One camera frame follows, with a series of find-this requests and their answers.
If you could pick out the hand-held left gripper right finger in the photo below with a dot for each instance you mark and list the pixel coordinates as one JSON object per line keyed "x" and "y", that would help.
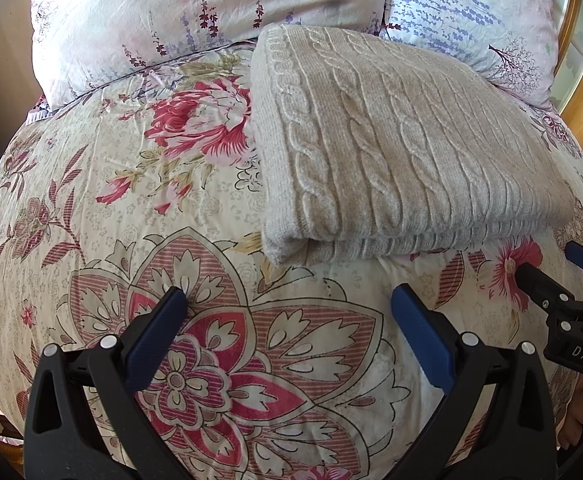
{"x": 421, "y": 330}

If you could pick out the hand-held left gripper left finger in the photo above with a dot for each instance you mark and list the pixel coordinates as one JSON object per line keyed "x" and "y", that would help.
{"x": 159, "y": 330}

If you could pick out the person's right hand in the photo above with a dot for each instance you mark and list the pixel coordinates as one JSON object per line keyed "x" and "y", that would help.
{"x": 576, "y": 420}

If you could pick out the red floral bedspread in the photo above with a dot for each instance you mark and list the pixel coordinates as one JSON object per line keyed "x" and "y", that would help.
{"x": 121, "y": 185}

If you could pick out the blue lavender print pillow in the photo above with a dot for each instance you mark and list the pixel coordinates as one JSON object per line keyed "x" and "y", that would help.
{"x": 471, "y": 5}

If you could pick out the pink lavender print pillow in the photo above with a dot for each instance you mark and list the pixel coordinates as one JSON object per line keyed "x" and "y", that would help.
{"x": 171, "y": 10}

